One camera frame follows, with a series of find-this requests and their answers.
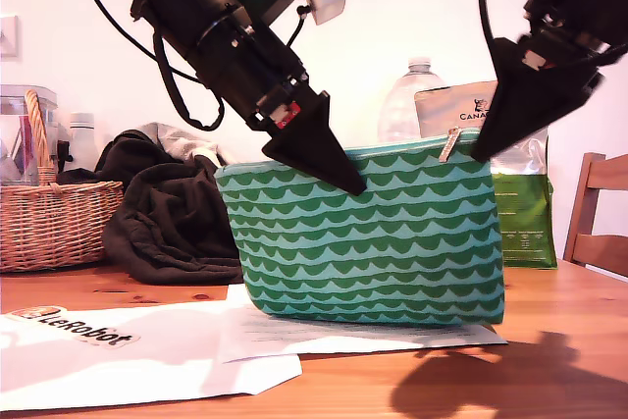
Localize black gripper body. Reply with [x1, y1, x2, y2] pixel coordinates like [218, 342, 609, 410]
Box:
[195, 14, 310, 124]

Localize silver zipper pull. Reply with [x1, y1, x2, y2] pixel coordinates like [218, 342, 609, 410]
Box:
[439, 127, 462, 165]

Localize green wave pattern zip bag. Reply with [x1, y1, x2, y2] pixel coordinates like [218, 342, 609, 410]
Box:
[214, 128, 506, 327]

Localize green silver Canagan food bag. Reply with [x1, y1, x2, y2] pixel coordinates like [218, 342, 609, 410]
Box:
[414, 79, 559, 271]

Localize large clear water bottle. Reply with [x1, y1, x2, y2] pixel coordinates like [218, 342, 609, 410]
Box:
[377, 56, 445, 145]

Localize wooden chair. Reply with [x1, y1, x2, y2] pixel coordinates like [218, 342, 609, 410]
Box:
[561, 152, 628, 286]

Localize black hoodie with grey lining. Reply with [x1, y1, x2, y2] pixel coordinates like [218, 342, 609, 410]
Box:
[95, 122, 244, 287]

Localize small white bottle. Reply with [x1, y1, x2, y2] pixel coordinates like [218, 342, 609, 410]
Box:
[67, 112, 99, 173]

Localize printed white paper sheet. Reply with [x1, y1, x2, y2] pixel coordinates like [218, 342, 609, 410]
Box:
[218, 284, 509, 365]

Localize clear plastic container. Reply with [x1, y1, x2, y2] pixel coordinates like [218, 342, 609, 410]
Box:
[0, 83, 60, 187]

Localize large LeRobot sticker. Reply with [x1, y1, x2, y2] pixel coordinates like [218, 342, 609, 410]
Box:
[10, 304, 141, 350]

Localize blank white paper sheet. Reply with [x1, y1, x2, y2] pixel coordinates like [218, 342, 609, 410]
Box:
[0, 298, 303, 413]

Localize white wall switch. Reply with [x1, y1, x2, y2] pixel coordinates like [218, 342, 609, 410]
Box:
[0, 14, 22, 62]

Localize wicker basket with handle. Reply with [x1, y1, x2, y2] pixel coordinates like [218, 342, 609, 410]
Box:
[0, 89, 125, 274]

